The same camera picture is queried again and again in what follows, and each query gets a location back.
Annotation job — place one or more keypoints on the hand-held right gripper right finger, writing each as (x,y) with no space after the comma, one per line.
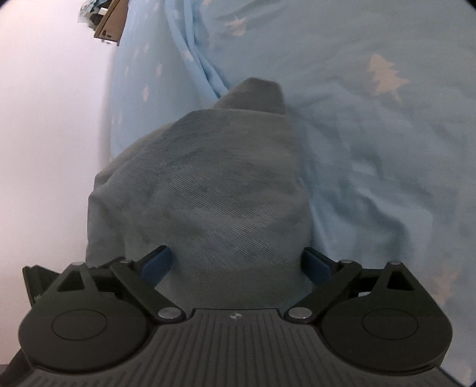
(315,266)

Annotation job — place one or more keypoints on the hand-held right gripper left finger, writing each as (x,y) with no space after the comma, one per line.
(158,263)

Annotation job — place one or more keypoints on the grey-blue denim jeans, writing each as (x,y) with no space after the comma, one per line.
(208,186)

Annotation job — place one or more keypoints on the light blue tree-print bedsheet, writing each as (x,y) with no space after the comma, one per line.
(372,149)

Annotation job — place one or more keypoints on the brown wooden board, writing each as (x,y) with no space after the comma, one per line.
(111,22)

